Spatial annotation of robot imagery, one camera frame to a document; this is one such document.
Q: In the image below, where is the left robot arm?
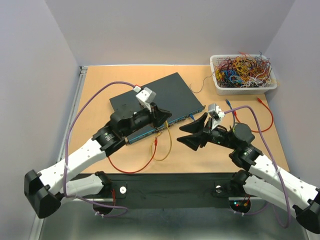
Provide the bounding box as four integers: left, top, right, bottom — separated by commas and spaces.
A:
23, 102, 172, 219

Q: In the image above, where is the black base mat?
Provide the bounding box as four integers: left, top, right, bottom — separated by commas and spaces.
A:
87, 173, 247, 210

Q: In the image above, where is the aluminium rail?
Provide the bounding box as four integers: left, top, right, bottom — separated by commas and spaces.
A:
56, 66, 89, 163
243, 176, 308, 202

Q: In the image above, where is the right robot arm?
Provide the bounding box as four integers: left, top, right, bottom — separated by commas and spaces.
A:
177, 113, 320, 234

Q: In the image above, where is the yellow patch cable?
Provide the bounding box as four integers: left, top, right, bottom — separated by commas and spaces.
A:
149, 121, 173, 162

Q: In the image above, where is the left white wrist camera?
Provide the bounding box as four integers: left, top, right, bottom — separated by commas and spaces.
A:
133, 85, 157, 112

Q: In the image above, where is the purple camera cable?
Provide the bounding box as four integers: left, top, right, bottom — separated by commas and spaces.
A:
63, 81, 137, 219
223, 105, 292, 229

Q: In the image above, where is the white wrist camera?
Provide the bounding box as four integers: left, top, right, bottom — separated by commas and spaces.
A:
208, 103, 225, 130
133, 85, 157, 112

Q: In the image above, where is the dark blue network switch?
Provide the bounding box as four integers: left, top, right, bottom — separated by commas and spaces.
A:
109, 72, 205, 146

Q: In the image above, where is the white plastic basket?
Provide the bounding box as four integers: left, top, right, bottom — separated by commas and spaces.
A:
209, 52, 278, 95

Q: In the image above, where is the aluminium left side rail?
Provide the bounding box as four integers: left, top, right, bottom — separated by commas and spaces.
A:
56, 66, 89, 163

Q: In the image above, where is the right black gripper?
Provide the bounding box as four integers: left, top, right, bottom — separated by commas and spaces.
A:
176, 112, 238, 151

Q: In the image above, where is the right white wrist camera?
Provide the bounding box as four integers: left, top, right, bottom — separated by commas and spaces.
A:
208, 103, 225, 130

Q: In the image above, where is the loose thin brown wire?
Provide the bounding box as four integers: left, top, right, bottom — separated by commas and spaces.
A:
189, 74, 214, 94

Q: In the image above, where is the blue patch cable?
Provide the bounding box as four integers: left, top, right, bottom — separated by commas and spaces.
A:
189, 99, 238, 131

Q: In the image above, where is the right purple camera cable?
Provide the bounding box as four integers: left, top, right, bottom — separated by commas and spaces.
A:
223, 105, 292, 229

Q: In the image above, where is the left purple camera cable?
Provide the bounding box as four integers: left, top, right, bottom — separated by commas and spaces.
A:
63, 81, 137, 219

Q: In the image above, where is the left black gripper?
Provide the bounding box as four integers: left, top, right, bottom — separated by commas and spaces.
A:
122, 102, 172, 138

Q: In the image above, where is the red patch cable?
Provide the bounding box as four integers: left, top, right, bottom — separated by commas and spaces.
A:
107, 137, 160, 174
232, 97, 274, 133

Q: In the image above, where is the aluminium front rail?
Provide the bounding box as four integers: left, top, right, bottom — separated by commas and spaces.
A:
243, 176, 308, 202

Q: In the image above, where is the tangled colourful wire bundle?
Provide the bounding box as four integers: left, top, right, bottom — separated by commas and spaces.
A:
211, 51, 278, 89

